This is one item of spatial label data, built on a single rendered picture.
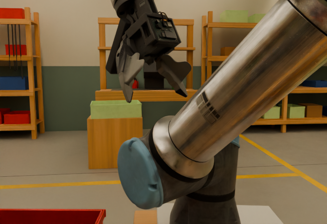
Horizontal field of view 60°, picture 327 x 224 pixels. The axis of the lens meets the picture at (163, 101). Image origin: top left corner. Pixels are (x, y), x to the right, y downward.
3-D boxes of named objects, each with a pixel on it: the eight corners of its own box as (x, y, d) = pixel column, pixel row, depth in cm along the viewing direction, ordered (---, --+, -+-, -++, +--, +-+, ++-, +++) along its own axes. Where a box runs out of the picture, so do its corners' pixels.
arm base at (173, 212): (170, 207, 69) (172, 168, 68) (232, 211, 69) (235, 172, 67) (168, 246, 54) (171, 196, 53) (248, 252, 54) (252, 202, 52)
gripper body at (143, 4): (154, 42, 47) (132, -18, 49) (125, 66, 52) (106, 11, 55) (184, 46, 52) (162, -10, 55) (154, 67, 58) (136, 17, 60)
